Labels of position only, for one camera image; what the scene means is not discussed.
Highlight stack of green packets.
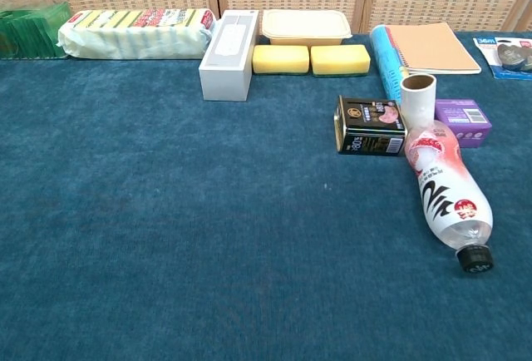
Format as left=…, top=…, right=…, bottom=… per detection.
left=0, top=1, right=71, bottom=61

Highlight blue blister pack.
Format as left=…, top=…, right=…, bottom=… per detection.
left=472, top=36, right=532, bottom=82

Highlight white power strip box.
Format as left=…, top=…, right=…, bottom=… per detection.
left=198, top=9, right=260, bottom=102

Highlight blue wrap roll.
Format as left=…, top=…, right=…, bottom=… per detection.
left=369, top=23, right=411, bottom=102

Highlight plastic bottle with pink label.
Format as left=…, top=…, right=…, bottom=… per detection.
left=403, top=119, right=496, bottom=274

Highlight blue table cloth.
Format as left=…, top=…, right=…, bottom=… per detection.
left=0, top=30, right=532, bottom=361

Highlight beige lidded food container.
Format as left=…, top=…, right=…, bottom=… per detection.
left=260, top=9, right=353, bottom=47

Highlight yellow sponge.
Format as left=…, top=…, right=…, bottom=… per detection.
left=310, top=44, right=372, bottom=78
left=251, top=44, right=311, bottom=76

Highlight brown spiral notebook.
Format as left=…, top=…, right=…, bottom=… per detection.
left=384, top=22, right=482, bottom=76

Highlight sponge multipack in plastic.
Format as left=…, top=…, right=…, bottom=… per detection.
left=57, top=7, right=217, bottom=62

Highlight small purple box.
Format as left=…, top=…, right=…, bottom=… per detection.
left=433, top=98, right=494, bottom=149

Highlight black luncheon meat tin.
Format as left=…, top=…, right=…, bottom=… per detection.
left=332, top=95, right=408, bottom=156

